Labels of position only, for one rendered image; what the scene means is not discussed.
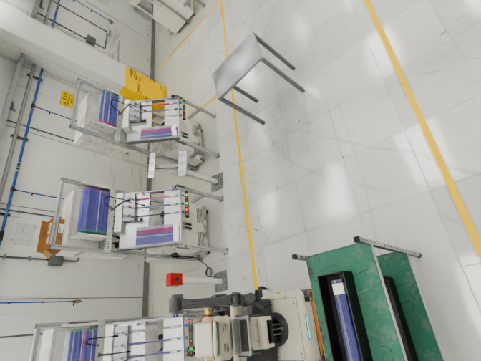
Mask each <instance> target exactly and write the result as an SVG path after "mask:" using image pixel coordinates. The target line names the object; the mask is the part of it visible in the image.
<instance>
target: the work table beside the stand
mask: <svg viewBox="0 0 481 361"><path fill-rule="evenodd" d="M258 42H259V43H260V44H261V45H263V46H264V47H265V48H266V49H267V50H268V51H269V52H271V53H272V54H273V55H275V56H276V57H277V58H278V59H280V60H281V61H282V62H283V63H284V64H285V65H287V66H288V67H289V68H290V69H292V70H293V71H294V70H295V69H296V68H295V67H294V66H293V65H292V64H291V63H290V62H289V61H287V60H286V59H285V58H284V57H282V56H281V55H280V54H279V53H278V52H277V51H276V50H274V49H273V48H272V47H271V46H269V45H268V44H267V43H266V42H265V41H263V40H262V39H261V38H260V37H259V36H258V35H257V34H255V33H254V32H251V33H250V34H249V35H248V36H247V37H246V38H245V39H244V40H243V42H242V43H241V44H240V45H239V46H238V47H237V48H236V49H235V50H234V51H233V53H232V54H231V55H230V56H229V57H228V58H227V59H226V60H225V61H224V62H223V63H222V65H221V66H219V68H217V70H216V71H214V73H213V80H214V84H215V90H216V94H217V97H218V100H220V101H221V102H223V103H225V104H226V105H228V106H230V107H232V108H233V109H235V110H237V111H239V112H241V113H243V114H244V115H246V116H248V117H250V118H251V119H253V120H255V121H256V122H259V123H260V124H262V125H264V124H265V121H263V120H262V119H260V118H259V117H256V116H255V115H253V114H251V113H249V112H248V111H246V110H244V109H243V108H241V107H239V106H237V105H235V104H234V103H232V102H231V101H229V100H227V99H225V98H224V96H225V95H226V94H228V93H229V92H230V91H231V90H232V89H234V90H236V91H238V92H239V93H241V94H242V95H244V96H246V97H247V98H249V99H250V100H252V101H254V102H255V103H257V102H258V99H256V98H255V97H253V96H252V95H250V94H248V93H247V92H245V91H244V90H242V89H241V88H239V87H237V86H236V85H237V84H238V83H239V82H240V81H241V80H242V79H243V78H244V77H245V76H246V75H247V74H248V73H249V72H250V71H251V70H252V69H253V68H254V67H255V66H256V65H257V64H258V63H259V62H260V61H262V63H264V64H265V65H267V66H268V67H270V68H271V69H272V70H273V71H274V72H276V73H277V74H279V75H280V76H281V77H282V78H284V79H285V80H286V81H287V82H289V83H290V84H291V85H293V86H294V87H295V88H296V89H298V90H299V91H301V92H302V93H304V92H305V89H304V88H302V86H300V85H299V84H298V83H296V82H295V81H293V80H292V79H291V78H290V77H289V76H288V75H286V74H285V73H284V72H282V71H281V70H280V69H279V68H277V67H276V66H275V65H274V64H272V63H271V62H269V61H268V60H267V59H266V58H265V57H263V55H262V53H261V50H260V47H259V45H258Z"/></svg>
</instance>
